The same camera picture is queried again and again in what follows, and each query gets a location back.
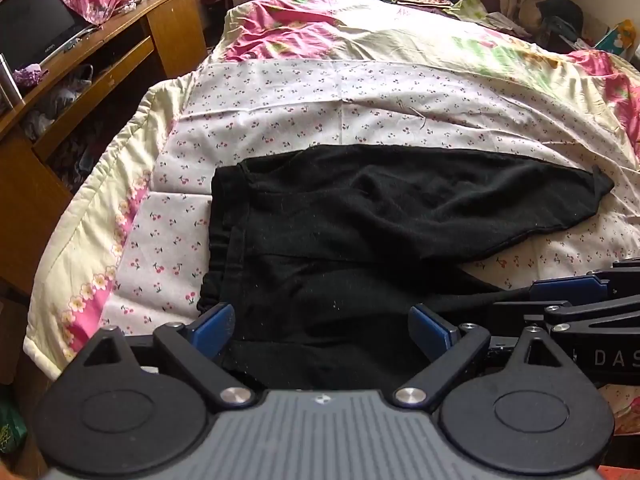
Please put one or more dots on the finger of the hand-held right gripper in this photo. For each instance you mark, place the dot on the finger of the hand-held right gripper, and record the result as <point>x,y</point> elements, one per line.
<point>590,315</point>
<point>565,290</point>

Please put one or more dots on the grey clothes heap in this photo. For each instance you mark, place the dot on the grey clothes heap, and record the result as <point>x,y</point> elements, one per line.
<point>60,102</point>

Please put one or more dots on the metal cup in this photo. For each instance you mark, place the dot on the metal cup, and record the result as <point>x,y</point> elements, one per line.
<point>10,82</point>

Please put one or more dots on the black bag by curtain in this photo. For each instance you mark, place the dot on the black bag by curtain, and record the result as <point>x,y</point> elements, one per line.
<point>560,15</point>

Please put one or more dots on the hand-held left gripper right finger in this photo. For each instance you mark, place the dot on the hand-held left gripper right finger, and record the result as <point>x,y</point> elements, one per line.
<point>430,332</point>

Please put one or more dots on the wooden desk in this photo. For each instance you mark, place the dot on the wooden desk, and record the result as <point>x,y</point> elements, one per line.
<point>170,25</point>

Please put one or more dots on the black pants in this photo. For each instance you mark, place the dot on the black pants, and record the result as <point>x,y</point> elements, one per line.
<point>325,240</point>

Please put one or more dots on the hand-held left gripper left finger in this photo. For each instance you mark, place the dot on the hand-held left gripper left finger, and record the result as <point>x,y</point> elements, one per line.
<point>215,332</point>

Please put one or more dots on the colourful printed bag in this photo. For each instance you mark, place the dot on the colourful printed bag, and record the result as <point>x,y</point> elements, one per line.
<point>617,40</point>

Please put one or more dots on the black television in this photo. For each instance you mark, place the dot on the black television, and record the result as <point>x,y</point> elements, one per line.
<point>35,20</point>

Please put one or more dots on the cherry-print floral quilt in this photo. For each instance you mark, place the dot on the cherry-print floral quilt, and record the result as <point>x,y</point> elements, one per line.
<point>300,95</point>

